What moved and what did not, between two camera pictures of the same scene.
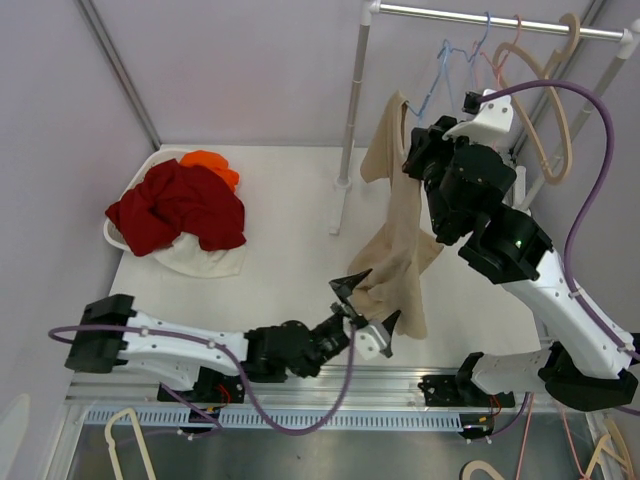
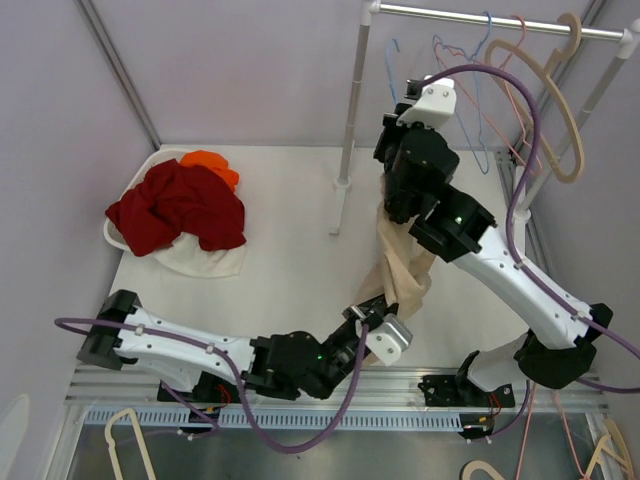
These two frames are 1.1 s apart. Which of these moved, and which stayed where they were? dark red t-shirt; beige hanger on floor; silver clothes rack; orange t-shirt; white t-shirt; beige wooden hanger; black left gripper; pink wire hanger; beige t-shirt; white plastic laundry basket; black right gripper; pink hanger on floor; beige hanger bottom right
Moved: black left gripper; black right gripper; beige wooden hanger; beige t-shirt; pink wire hanger
Stayed: white plastic laundry basket; beige hanger bottom right; dark red t-shirt; white t-shirt; orange t-shirt; silver clothes rack; beige hanger on floor; pink hanger on floor
